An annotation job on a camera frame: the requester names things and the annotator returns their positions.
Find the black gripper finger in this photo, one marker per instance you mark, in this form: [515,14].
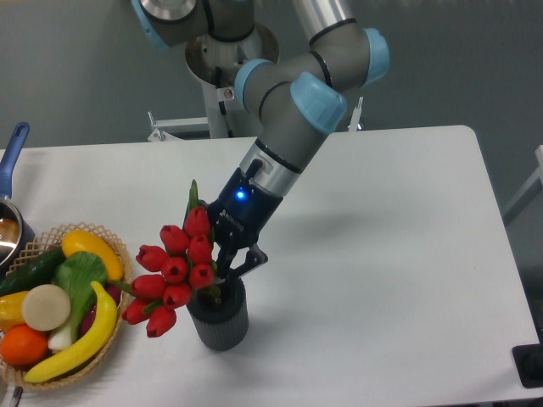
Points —
[197,218]
[254,257]

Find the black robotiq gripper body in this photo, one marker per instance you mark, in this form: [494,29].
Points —
[240,212]

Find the red tulip bouquet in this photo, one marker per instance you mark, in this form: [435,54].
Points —
[177,270]

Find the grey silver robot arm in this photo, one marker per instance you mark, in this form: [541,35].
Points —
[298,102]

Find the dark grey ribbed vase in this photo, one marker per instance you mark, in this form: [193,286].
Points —
[221,326]

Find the dark red fruit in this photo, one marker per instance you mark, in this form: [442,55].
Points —
[115,293]

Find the green bok choy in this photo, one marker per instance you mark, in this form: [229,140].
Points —
[75,277]

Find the yellow banana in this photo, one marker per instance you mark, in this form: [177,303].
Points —
[85,347]

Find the woven wicker basket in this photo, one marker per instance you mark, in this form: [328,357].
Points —
[46,242]

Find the green cucumber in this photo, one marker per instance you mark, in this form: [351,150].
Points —
[34,273]

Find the beige round disc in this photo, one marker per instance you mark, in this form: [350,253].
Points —
[46,307]

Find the yellow bell pepper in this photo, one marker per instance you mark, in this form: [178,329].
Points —
[10,310]

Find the orange fruit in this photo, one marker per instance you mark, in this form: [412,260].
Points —
[24,346]

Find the black device at table edge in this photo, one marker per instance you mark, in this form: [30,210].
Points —
[528,361]

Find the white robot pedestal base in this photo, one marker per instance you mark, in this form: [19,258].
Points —
[212,97]

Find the blue handled saucepan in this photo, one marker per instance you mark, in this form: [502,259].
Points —
[15,232]

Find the white furniture frame right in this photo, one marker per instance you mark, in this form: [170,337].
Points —
[528,191]

